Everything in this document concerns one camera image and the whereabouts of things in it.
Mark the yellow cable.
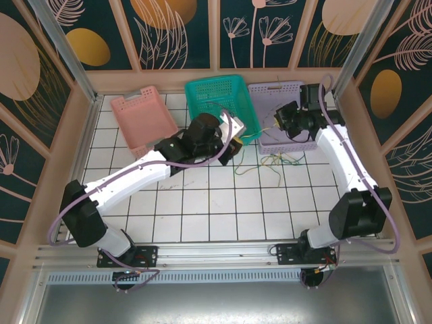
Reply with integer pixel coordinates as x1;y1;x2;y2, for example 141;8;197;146
261;153;288;166
241;107;283;141

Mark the purple plastic basket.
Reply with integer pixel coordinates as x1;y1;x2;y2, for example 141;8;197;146
248;80;320;155

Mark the bundle of coloured wires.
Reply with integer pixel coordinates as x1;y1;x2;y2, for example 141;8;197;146
259;151;304;188

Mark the teal plastic basket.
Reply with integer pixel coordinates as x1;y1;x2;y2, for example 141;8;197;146
184;74;263;146

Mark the pink plastic basket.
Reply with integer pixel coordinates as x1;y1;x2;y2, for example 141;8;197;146
110;86;179;158

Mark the grey metal sheet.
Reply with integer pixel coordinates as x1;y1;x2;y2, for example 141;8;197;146
20;266;418;324

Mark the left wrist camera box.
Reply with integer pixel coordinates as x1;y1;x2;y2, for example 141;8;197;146
218;113;248;136

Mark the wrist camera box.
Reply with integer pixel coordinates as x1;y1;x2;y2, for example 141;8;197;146
299;83;325;111
218;113;248;136

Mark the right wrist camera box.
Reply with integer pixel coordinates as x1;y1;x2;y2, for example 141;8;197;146
299;83;325;111

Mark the aluminium frame post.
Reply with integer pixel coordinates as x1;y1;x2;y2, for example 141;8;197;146
28;0;104;102
332;0;396;99

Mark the aluminium side rail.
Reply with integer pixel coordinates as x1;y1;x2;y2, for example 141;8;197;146
53;95;104;244

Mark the aluminium mounting rail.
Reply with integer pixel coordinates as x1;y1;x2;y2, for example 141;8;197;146
32;238;401;271

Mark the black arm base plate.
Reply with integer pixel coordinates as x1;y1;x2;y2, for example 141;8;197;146
275;242;338;267
97;245;159;268

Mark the slotted grey cable duct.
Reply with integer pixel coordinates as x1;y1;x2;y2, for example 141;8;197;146
46;271;303;285

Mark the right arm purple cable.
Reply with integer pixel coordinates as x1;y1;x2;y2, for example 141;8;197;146
300;74;400;291

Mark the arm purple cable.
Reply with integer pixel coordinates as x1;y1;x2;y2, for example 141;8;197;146
49;109;237;293
300;74;400;291

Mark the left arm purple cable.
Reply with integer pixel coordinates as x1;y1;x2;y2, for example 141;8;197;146
49;109;237;293

